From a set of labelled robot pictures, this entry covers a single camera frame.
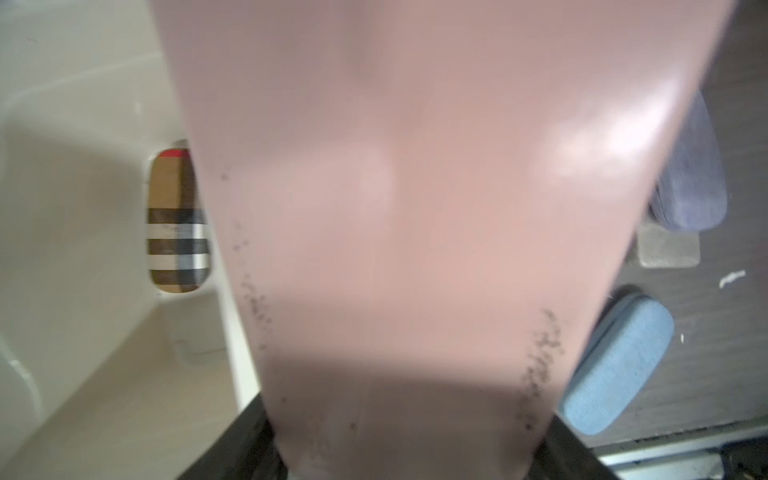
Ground pink hard case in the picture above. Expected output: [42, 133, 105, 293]
[151, 1, 734, 479]

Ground plaid fabric glasses case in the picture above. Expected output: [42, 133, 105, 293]
[146, 146, 212, 294]

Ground cream plastic storage box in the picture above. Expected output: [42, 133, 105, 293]
[1, 1, 240, 479]

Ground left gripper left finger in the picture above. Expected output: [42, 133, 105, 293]
[178, 394, 288, 480]

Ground blue fabric case front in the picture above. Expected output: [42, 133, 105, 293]
[559, 292, 675, 436]

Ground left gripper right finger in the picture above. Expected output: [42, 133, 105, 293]
[527, 415, 619, 480]

